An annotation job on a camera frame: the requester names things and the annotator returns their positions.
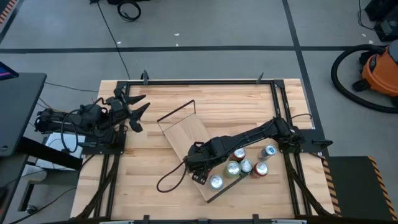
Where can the light green beverage can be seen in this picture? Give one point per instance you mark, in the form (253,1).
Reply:
(232,169)

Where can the black desk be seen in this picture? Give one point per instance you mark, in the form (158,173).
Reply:
(18,109)

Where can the black hazard-striped floor mat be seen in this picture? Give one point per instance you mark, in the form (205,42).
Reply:
(6,11)
(354,186)

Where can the blue screen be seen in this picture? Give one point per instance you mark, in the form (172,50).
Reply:
(6,72)

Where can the green Sprite can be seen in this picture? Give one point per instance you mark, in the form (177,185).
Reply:
(246,165)

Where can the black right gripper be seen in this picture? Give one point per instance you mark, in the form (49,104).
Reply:
(202,157)

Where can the wooden shelf with black frame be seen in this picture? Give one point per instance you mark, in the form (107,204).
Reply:
(183,133)

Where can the black metal table frame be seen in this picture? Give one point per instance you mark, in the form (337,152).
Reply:
(199,82)

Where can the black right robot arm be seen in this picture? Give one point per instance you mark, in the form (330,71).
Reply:
(248,135)

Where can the black equipment case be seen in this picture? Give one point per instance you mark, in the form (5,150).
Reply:
(387,28)

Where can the black table clamp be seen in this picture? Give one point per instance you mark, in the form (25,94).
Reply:
(145,218)
(260,78)
(144,77)
(255,217)

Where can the red cola can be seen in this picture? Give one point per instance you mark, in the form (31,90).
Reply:
(260,169)
(240,154)

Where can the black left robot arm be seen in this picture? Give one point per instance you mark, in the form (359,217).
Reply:
(49,119)

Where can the blue silver Red Bull can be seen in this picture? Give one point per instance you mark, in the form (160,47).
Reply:
(269,151)

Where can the white box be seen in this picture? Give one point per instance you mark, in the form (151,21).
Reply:
(56,141)

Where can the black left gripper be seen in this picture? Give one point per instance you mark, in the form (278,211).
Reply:
(118,109)

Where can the orange shop vacuum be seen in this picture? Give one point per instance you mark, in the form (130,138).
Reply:
(335,74)
(381,73)

